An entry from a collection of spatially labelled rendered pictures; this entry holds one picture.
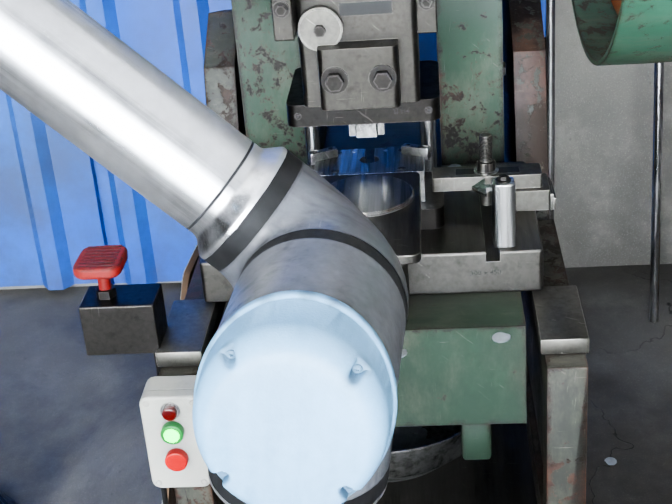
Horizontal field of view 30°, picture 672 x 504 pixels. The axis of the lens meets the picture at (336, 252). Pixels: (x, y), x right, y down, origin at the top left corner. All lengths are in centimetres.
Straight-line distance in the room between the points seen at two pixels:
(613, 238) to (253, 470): 242
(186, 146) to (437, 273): 85
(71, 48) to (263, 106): 109
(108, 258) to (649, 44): 69
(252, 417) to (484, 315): 91
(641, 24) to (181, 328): 69
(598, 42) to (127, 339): 72
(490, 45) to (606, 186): 123
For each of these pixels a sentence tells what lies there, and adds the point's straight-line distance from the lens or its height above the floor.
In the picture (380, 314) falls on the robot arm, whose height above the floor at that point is 107.
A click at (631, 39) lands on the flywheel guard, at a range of 143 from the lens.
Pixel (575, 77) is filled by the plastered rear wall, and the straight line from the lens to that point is 293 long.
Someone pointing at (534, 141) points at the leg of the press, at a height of 71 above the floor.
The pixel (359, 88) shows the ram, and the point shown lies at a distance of 158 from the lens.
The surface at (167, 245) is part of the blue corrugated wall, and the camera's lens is 310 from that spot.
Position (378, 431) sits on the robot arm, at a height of 103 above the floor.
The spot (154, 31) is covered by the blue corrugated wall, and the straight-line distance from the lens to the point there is 290.
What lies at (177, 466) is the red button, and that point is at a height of 53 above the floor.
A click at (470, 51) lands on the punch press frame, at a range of 186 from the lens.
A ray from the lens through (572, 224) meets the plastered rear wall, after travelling 307.
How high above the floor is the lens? 144
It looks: 26 degrees down
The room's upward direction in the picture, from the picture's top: 5 degrees counter-clockwise
